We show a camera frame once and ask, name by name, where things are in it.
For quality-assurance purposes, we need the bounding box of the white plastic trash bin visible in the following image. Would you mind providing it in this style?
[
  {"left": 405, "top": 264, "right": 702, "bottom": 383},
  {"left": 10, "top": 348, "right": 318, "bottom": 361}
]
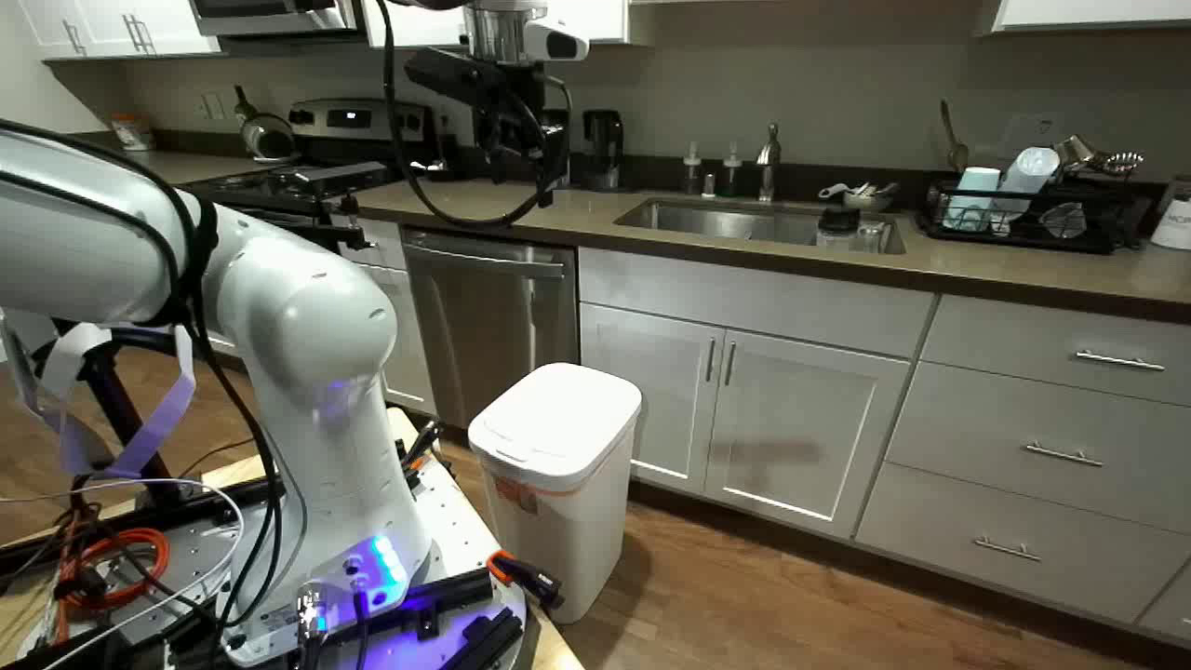
[{"left": 476, "top": 423, "right": 639, "bottom": 625}]

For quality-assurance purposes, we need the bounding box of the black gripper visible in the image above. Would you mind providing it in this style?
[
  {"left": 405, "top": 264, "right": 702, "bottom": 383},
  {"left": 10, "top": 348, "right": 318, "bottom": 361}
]
[{"left": 400, "top": 46, "right": 577, "bottom": 192}]

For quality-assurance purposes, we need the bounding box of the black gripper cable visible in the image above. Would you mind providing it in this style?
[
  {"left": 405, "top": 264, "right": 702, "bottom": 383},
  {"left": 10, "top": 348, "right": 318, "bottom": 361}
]
[{"left": 372, "top": 0, "right": 577, "bottom": 231}]

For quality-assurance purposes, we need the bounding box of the medium grey drawer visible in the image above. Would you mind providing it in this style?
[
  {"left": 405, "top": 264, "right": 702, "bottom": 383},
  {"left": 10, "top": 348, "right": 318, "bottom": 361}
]
[{"left": 887, "top": 361, "right": 1191, "bottom": 535}]

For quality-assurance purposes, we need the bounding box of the black coffee maker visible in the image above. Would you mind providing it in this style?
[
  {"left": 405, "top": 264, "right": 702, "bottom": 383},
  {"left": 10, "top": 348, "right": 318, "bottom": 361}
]
[{"left": 577, "top": 108, "right": 627, "bottom": 192}]

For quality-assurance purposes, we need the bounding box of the dish brush and sponge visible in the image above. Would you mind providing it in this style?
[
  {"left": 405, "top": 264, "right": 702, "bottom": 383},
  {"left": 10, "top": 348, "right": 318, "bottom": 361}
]
[{"left": 815, "top": 180, "right": 902, "bottom": 216}]

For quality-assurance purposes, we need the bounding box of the black dish rack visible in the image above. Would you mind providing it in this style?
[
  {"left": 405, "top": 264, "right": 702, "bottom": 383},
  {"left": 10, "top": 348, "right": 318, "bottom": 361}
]
[{"left": 919, "top": 172, "right": 1168, "bottom": 257}]

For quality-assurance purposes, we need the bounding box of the stainless steel dishwasher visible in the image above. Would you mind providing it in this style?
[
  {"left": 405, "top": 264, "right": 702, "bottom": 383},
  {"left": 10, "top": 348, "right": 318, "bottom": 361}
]
[{"left": 399, "top": 223, "right": 583, "bottom": 430}]

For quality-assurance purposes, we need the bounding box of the wide grey cabinet door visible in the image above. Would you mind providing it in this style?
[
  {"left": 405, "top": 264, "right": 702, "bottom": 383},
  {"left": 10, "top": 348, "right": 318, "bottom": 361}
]
[{"left": 702, "top": 330, "right": 915, "bottom": 545}]

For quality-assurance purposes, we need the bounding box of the narrow grey cabinet door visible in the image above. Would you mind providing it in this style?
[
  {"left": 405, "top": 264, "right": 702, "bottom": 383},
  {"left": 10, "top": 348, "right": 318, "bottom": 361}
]
[{"left": 577, "top": 300, "right": 725, "bottom": 496}]

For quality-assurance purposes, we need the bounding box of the white strap tape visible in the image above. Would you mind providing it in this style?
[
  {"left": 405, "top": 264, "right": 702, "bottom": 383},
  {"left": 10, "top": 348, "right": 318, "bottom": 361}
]
[{"left": 0, "top": 310, "right": 201, "bottom": 481}]

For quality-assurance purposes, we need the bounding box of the white container in rack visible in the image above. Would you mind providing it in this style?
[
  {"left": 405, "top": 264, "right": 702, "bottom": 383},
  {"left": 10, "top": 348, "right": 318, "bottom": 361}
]
[{"left": 998, "top": 146, "right": 1063, "bottom": 200}]

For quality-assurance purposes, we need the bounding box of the black clamp orange tip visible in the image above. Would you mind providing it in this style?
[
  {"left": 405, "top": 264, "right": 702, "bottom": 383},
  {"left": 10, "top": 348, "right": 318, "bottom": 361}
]
[{"left": 485, "top": 549, "right": 569, "bottom": 610}]

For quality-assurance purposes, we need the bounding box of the white upper cabinet with handles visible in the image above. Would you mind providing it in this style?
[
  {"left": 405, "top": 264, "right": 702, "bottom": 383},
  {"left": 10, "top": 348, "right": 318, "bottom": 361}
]
[{"left": 16, "top": 0, "right": 218, "bottom": 63}]

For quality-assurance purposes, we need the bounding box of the clear cup in rack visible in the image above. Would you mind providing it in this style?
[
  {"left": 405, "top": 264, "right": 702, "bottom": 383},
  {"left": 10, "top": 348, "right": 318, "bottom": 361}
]
[{"left": 947, "top": 164, "right": 1006, "bottom": 234}]

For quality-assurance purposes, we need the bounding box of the chrome kitchen faucet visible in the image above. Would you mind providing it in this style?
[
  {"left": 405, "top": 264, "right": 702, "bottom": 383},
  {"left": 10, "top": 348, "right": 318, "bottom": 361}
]
[{"left": 753, "top": 123, "right": 789, "bottom": 205}]

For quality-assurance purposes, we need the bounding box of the dark metal kettle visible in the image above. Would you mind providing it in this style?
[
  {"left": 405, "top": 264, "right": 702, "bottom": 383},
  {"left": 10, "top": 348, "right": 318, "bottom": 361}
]
[{"left": 232, "top": 83, "right": 301, "bottom": 164}]

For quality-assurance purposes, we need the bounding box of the stainless steel sink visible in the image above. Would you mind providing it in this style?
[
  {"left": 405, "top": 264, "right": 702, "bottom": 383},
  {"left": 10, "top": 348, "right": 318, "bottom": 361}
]
[{"left": 614, "top": 192, "right": 909, "bottom": 257}]

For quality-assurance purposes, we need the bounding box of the white paper towel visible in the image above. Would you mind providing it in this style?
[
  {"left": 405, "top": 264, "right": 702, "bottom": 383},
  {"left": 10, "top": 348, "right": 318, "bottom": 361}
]
[{"left": 1150, "top": 197, "right": 1191, "bottom": 257}]

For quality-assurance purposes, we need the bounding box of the black stainless stove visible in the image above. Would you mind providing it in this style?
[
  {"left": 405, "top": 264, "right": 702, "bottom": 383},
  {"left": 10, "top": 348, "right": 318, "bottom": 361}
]
[{"left": 181, "top": 98, "right": 440, "bottom": 253}]

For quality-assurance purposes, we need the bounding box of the orange coiled cable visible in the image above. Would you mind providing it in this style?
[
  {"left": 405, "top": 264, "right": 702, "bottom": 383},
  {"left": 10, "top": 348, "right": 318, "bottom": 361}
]
[{"left": 52, "top": 523, "right": 173, "bottom": 610}]

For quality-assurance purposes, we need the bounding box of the robot mounting platform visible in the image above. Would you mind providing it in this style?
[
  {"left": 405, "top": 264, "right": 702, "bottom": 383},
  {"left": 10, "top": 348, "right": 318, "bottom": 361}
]
[{"left": 0, "top": 404, "right": 586, "bottom": 670}]

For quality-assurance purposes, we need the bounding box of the shallow grey drawer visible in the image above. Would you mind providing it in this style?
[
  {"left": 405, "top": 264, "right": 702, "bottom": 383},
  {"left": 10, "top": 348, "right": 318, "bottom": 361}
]
[{"left": 921, "top": 290, "right": 1191, "bottom": 412}]

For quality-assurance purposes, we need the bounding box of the white trash bin lid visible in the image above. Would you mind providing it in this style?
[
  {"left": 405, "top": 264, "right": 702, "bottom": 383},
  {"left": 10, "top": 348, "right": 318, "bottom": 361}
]
[{"left": 466, "top": 361, "right": 645, "bottom": 491}]

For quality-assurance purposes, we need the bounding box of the white upper cabinet plain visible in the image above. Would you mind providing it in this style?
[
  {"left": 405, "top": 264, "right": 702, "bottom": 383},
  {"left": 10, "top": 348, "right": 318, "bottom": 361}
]
[{"left": 985, "top": 0, "right": 1191, "bottom": 38}]

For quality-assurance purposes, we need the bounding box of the deep grey drawer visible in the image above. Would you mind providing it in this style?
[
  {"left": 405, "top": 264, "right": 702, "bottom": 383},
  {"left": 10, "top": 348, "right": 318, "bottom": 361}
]
[{"left": 853, "top": 461, "right": 1191, "bottom": 628}]

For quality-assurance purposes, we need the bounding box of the range hood microwave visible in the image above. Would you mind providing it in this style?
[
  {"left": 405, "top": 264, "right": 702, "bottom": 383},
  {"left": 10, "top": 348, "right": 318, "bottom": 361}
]
[{"left": 184, "top": 0, "right": 366, "bottom": 41}]

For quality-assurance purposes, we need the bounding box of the grey sink front panel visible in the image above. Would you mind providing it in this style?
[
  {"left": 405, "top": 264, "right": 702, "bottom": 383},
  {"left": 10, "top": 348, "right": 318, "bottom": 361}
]
[{"left": 577, "top": 241, "right": 936, "bottom": 363}]

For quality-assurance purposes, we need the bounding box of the black camera stand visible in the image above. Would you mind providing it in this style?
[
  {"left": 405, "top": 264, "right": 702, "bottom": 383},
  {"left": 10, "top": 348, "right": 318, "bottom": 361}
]
[{"left": 78, "top": 326, "right": 270, "bottom": 513}]

